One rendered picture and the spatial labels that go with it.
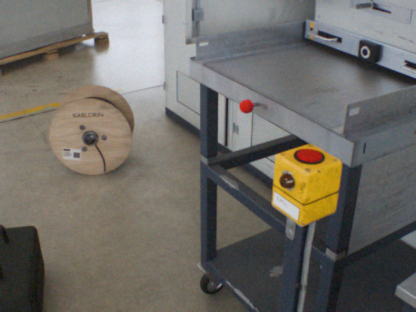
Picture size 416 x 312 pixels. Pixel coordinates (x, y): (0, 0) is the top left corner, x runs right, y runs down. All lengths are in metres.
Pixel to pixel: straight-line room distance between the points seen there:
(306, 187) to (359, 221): 0.42
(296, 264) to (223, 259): 0.86
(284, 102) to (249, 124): 1.30
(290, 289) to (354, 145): 0.30
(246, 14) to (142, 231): 1.00
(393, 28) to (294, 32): 0.35
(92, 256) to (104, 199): 0.42
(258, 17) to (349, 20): 0.34
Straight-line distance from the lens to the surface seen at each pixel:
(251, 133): 2.51
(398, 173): 1.27
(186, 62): 2.90
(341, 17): 1.58
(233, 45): 1.53
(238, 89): 1.32
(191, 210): 2.34
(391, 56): 1.46
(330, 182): 0.86
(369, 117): 1.11
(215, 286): 1.88
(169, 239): 2.18
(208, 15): 1.69
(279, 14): 1.80
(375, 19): 1.50
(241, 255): 1.82
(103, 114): 2.51
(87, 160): 2.63
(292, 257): 0.95
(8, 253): 1.88
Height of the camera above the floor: 1.29
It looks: 28 degrees down
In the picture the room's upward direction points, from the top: straight up
